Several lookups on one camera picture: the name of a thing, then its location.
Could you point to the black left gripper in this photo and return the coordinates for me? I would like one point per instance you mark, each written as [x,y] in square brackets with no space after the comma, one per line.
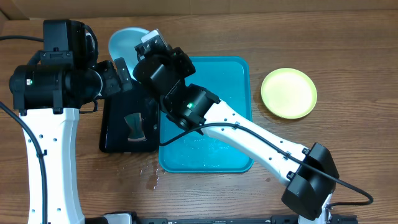
[114,86]

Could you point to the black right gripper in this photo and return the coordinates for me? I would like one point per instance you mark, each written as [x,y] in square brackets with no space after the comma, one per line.
[185,61]

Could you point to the light blue plate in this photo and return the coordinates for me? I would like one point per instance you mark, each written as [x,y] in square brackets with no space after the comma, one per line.
[122,45]

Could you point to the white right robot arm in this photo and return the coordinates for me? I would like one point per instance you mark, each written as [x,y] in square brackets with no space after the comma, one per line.
[308,174]

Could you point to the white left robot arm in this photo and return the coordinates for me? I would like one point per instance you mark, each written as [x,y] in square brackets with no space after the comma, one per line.
[48,93]

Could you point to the black rectangular water tray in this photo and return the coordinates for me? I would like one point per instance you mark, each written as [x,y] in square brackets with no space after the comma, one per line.
[115,131]

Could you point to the teal plastic tray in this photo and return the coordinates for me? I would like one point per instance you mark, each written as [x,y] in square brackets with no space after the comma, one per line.
[227,77]

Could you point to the cardboard backdrop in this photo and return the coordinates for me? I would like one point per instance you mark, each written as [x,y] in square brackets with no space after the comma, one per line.
[64,9]

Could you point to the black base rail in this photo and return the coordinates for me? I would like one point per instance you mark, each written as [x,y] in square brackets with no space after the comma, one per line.
[217,220]

